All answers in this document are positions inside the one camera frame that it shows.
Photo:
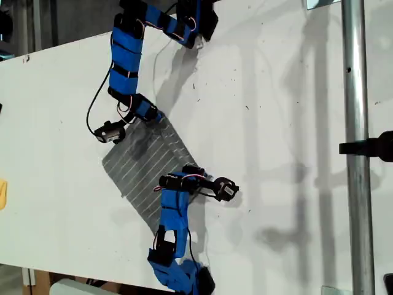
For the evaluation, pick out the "grey striped towel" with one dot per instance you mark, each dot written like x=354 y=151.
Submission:
x=138 y=166

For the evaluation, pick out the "white rounded box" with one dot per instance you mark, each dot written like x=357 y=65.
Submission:
x=67 y=289

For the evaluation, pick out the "black clamp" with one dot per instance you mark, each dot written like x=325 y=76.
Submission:
x=368 y=147

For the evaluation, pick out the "yellow object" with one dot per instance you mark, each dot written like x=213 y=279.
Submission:
x=3 y=195

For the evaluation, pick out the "wooden table leg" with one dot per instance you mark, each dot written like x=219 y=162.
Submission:
x=43 y=282

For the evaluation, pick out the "small black flat object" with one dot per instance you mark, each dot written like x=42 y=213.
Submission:
x=389 y=282

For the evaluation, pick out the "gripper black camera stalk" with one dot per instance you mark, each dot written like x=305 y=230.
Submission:
x=122 y=122
x=208 y=185

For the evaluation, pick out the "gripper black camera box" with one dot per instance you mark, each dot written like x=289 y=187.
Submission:
x=109 y=133
x=227 y=189

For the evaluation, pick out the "steel post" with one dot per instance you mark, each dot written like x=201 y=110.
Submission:
x=357 y=92

